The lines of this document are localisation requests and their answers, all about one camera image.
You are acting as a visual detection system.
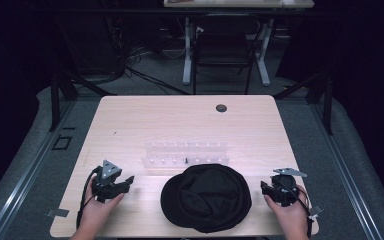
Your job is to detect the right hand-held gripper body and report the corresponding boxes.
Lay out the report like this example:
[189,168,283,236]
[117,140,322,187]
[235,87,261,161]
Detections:
[268,167,309,208]

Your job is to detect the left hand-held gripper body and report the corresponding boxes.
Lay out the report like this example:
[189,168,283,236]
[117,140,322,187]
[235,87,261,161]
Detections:
[91,159,131,204]

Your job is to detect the black hat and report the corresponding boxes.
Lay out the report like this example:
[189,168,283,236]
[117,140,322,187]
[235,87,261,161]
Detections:
[160,163,253,234]

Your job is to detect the person's left hand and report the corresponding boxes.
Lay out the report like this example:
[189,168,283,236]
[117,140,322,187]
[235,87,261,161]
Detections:
[79,177,126,232]

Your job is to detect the person's right hand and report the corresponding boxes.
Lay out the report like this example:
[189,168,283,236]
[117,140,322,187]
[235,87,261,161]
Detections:
[263,184,310,233]

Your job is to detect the clear acrylic peg rack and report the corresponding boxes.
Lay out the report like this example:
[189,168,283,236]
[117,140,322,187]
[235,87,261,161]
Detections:
[141,140,231,169]

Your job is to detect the black metal stand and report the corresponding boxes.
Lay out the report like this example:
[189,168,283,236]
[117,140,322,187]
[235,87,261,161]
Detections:
[272,66,334,136]
[48,64,118,132]

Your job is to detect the white-legged desk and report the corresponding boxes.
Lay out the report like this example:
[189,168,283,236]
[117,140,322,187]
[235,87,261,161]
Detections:
[163,0,316,87]

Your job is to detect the black chair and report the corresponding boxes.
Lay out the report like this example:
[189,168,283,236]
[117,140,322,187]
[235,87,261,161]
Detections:
[191,13,262,96]

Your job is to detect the left hand-held gripper black cable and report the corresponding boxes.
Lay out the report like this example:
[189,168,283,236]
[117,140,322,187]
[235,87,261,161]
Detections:
[75,165,103,230]

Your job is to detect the hand-held gripper black cable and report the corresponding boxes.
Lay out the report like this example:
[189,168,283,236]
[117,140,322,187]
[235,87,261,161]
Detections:
[75,165,103,230]
[278,180,314,238]

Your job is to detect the right hand-held gripper black cable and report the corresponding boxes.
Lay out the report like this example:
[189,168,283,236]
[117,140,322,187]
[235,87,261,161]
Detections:
[278,180,314,238]

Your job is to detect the grey table edge bracket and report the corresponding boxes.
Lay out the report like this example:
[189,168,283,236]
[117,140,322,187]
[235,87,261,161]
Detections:
[45,208,70,219]
[309,203,325,220]

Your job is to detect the metal floor rail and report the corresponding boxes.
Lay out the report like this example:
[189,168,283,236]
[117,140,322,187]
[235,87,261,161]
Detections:
[308,99,384,240]
[0,99,78,240]

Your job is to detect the black floor cables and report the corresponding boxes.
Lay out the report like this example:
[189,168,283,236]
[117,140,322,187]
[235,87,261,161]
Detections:
[122,46,192,96]

